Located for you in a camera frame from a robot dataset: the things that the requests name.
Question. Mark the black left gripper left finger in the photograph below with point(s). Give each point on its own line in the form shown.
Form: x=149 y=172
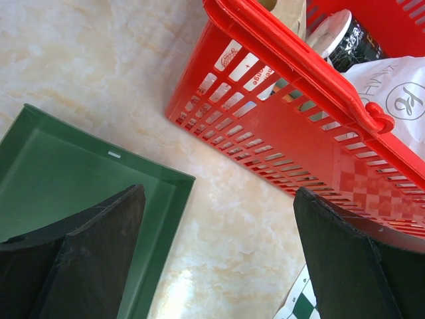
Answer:
x=76 y=267

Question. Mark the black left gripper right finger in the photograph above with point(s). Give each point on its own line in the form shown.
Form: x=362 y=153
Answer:
x=358 y=267

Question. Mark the green white chess mat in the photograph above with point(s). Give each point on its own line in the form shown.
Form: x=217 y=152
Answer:
x=300 y=302

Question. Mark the green plastic tray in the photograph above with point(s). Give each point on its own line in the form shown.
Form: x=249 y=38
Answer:
x=51 y=170

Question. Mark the white wrapped paper roll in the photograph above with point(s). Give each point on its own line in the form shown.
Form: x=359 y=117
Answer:
x=397 y=86

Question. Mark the red plastic shopping basket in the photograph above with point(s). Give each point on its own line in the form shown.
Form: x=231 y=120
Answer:
x=254 y=91

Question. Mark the brown toilet paper roll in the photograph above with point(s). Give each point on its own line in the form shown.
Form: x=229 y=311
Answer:
x=292 y=13

